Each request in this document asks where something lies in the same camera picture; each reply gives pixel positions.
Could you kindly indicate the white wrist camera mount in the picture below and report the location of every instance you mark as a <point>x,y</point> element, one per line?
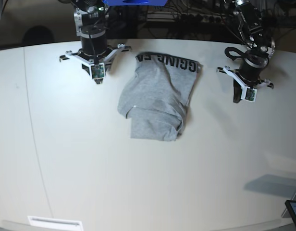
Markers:
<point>93,60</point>
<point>250,90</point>

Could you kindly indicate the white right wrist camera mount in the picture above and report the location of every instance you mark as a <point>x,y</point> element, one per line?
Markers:
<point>93,60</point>

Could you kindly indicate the black power strip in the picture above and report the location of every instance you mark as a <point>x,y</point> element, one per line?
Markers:
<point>175,17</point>

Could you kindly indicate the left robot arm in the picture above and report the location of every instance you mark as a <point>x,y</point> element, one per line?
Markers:
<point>260,48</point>

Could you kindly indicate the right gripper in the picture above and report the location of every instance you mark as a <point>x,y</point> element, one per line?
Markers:
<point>95,44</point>

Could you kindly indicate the grey T-shirt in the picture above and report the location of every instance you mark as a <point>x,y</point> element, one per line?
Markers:
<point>156,99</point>

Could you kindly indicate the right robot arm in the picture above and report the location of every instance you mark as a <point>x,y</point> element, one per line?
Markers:
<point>89,18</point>

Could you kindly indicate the white label plate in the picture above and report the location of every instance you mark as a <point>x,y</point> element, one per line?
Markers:
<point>59,224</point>

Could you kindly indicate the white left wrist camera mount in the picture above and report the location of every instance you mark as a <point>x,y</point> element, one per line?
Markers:
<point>250,90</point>

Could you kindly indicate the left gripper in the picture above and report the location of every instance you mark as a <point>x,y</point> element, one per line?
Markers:
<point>249,70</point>

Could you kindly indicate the blue plastic box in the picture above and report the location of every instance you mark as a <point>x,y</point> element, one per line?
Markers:
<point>135,2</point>

